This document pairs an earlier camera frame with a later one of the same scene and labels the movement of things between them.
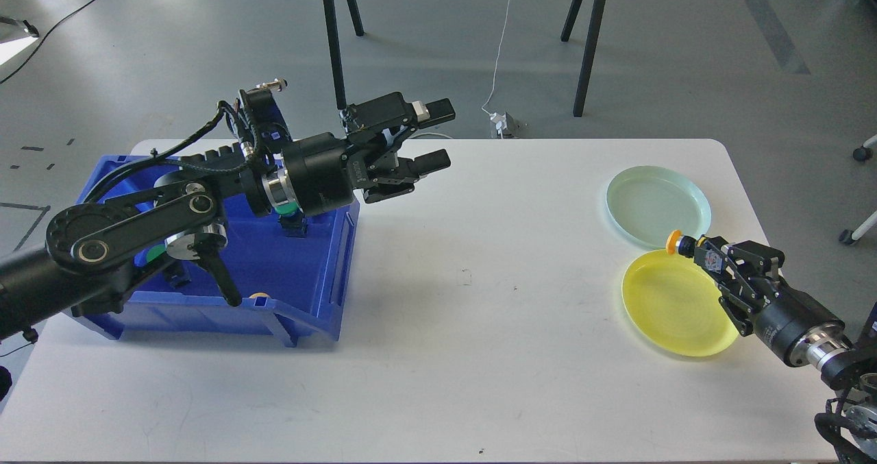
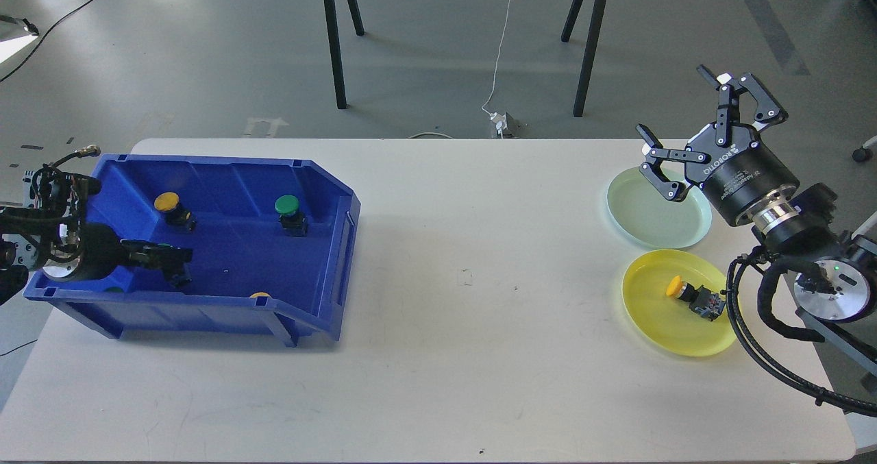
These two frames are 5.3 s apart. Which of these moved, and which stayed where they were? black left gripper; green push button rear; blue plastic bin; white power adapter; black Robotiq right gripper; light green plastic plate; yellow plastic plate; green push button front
Moved: black Robotiq right gripper; black left gripper
Stayed: light green plastic plate; white power adapter; blue plastic bin; yellow plastic plate; green push button front; green push button rear
